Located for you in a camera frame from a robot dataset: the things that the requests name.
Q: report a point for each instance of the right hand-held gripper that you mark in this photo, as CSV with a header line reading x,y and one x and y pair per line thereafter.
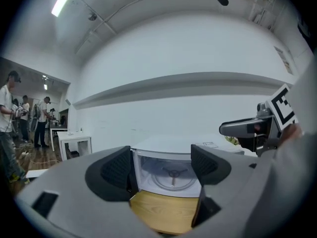
x,y
282,103

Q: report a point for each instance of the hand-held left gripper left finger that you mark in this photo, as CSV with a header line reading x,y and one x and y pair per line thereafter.
x,y
74,182

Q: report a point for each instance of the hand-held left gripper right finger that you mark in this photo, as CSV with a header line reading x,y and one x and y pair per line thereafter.
x,y
237,187

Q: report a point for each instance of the round glass turntable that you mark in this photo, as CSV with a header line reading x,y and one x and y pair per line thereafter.
x,y
158,182

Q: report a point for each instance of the person's right hand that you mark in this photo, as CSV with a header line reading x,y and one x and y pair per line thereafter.
x,y
292,133

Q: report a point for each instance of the white desk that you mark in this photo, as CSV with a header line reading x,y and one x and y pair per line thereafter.
x,y
74,136
59,127

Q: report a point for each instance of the white microwave oven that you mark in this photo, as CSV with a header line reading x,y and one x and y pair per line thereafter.
x,y
168,142

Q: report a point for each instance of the yellow wooden table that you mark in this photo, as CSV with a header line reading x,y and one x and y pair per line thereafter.
x,y
163,212

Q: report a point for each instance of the small ceiling light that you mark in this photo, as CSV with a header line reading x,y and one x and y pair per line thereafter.
x,y
45,86

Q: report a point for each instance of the ceiling smoke detector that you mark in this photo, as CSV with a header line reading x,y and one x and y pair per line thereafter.
x,y
92,17

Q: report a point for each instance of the long ceiling light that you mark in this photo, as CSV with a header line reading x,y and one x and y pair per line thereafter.
x,y
63,0

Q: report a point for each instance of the paper wall notice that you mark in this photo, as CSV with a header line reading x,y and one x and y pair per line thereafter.
x,y
284,61

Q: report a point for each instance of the white wall papers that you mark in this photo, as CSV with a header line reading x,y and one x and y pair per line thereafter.
x,y
261,16

